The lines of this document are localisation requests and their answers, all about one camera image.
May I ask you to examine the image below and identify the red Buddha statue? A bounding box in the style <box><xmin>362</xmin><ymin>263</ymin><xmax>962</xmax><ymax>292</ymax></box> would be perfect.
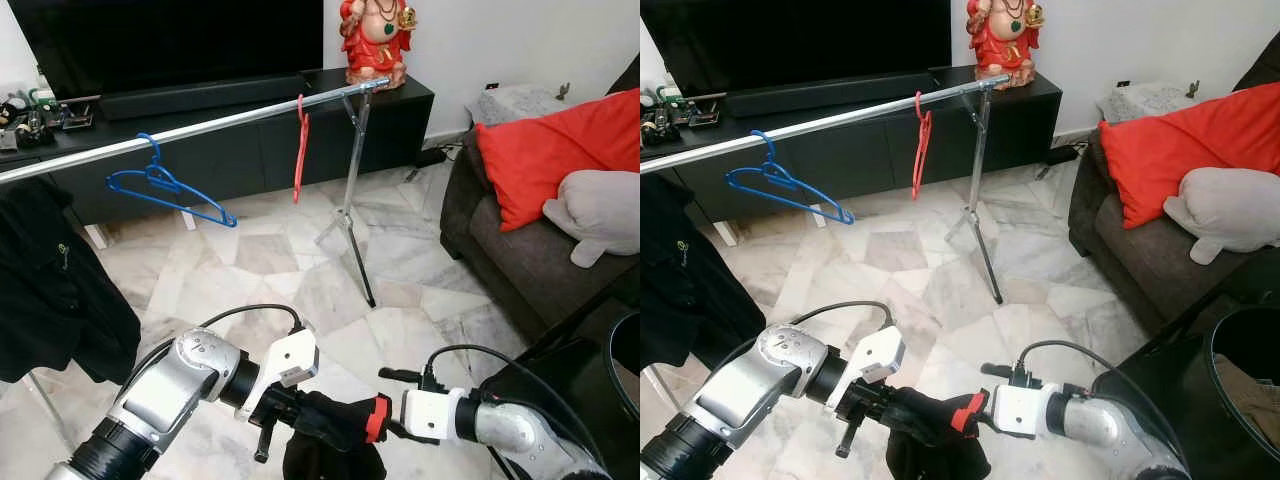
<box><xmin>338</xmin><ymin>0</ymin><xmax>419</xmax><ymax>91</ymax></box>
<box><xmin>965</xmin><ymin>0</ymin><xmax>1046</xmax><ymax>91</ymax></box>

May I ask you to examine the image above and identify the blue plastic hanger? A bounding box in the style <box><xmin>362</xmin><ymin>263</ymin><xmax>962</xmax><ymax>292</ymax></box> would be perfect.
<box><xmin>726</xmin><ymin>130</ymin><xmax>856</xmax><ymax>226</ymax></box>
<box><xmin>106</xmin><ymin>133</ymin><xmax>239</xmax><ymax>229</ymax></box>

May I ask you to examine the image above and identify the black jacket red collar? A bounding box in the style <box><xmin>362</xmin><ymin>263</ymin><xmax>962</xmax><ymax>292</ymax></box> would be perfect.
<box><xmin>283</xmin><ymin>392</ymin><xmax>393</xmax><ymax>480</ymax></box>
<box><xmin>885</xmin><ymin>385</ymin><xmax>991</xmax><ymax>480</ymax></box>

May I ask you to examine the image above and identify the grey plush pillow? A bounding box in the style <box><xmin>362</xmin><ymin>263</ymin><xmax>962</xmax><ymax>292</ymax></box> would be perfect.
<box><xmin>543</xmin><ymin>170</ymin><xmax>640</xmax><ymax>269</ymax></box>
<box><xmin>1163</xmin><ymin>167</ymin><xmax>1280</xmax><ymax>266</ymax></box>

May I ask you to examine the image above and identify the black soundbar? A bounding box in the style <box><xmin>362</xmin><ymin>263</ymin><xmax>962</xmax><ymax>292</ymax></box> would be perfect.
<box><xmin>727</xmin><ymin>70</ymin><xmax>936</xmax><ymax>119</ymax></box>
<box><xmin>100</xmin><ymin>72</ymin><xmax>309</xmax><ymax>121</ymax></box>

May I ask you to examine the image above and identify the red cushion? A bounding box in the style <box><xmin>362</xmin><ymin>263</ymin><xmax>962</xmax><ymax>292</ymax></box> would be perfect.
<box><xmin>475</xmin><ymin>88</ymin><xmax>640</xmax><ymax>233</ymax></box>
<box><xmin>1099</xmin><ymin>82</ymin><xmax>1280</xmax><ymax>229</ymax></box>

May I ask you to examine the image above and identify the black TV cabinet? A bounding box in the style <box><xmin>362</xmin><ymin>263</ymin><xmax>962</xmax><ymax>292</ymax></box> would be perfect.
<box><xmin>640</xmin><ymin>65</ymin><xmax>1063</xmax><ymax>246</ymax></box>
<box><xmin>0</xmin><ymin>68</ymin><xmax>436</xmax><ymax>249</ymax></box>

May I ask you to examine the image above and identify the black folding chair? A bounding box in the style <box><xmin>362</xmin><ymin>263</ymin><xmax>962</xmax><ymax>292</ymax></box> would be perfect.
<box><xmin>1090</xmin><ymin>285</ymin><xmax>1280</xmax><ymax>480</ymax></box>
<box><xmin>478</xmin><ymin>290</ymin><xmax>640</xmax><ymax>480</ymax></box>

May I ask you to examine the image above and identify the black television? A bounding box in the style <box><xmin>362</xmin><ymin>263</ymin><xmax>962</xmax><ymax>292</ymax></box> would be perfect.
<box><xmin>640</xmin><ymin>0</ymin><xmax>953</xmax><ymax>96</ymax></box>
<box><xmin>8</xmin><ymin>0</ymin><xmax>325</xmax><ymax>99</ymax></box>

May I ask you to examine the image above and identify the dark brown sofa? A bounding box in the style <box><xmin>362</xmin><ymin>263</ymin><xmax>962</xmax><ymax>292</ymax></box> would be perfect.
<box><xmin>1067</xmin><ymin>35</ymin><xmax>1280</xmax><ymax>336</ymax></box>
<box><xmin>440</xmin><ymin>55</ymin><xmax>640</xmax><ymax>346</ymax></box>

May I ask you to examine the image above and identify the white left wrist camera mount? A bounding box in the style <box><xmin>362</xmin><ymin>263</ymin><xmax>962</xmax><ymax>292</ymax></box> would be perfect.
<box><xmin>843</xmin><ymin>325</ymin><xmax>907</xmax><ymax>411</ymax></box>
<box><xmin>243</xmin><ymin>325</ymin><xmax>321</xmax><ymax>419</ymax></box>

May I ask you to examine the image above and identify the silver clothes rail stand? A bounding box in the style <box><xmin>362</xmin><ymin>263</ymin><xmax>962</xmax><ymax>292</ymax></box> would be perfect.
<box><xmin>0</xmin><ymin>78</ymin><xmax>393</xmax><ymax>453</ymax></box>
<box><xmin>640</xmin><ymin>73</ymin><xmax>1013</xmax><ymax>411</ymax></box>

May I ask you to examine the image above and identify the black polo shirt green logo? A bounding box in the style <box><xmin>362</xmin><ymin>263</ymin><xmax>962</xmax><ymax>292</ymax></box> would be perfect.
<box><xmin>640</xmin><ymin>172</ymin><xmax>767</xmax><ymax>376</ymax></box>
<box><xmin>0</xmin><ymin>178</ymin><xmax>142</xmax><ymax>386</ymax></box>

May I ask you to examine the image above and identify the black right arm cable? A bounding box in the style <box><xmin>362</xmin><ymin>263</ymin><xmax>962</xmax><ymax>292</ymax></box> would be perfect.
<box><xmin>1018</xmin><ymin>340</ymin><xmax>1191</xmax><ymax>471</ymax></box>
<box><xmin>425</xmin><ymin>345</ymin><xmax>611</xmax><ymax>480</ymax></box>

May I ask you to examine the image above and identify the side table lace cloth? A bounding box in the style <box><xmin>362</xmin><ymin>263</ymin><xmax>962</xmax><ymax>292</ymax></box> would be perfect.
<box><xmin>468</xmin><ymin>83</ymin><xmax>576</xmax><ymax>129</ymax></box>
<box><xmin>1095</xmin><ymin>80</ymin><xmax>1206</xmax><ymax>126</ymax></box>

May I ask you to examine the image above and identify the black round bucket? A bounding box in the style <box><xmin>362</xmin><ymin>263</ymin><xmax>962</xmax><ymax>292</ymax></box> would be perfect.
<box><xmin>605</xmin><ymin>310</ymin><xmax>640</xmax><ymax>421</ymax></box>
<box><xmin>1205</xmin><ymin>305</ymin><xmax>1280</xmax><ymax>480</ymax></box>

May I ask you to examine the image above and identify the red plastic hanger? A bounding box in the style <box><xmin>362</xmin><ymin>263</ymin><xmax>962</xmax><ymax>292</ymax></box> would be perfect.
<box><xmin>911</xmin><ymin>90</ymin><xmax>933</xmax><ymax>201</ymax></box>
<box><xmin>293</xmin><ymin>93</ymin><xmax>311</xmax><ymax>204</ymax></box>

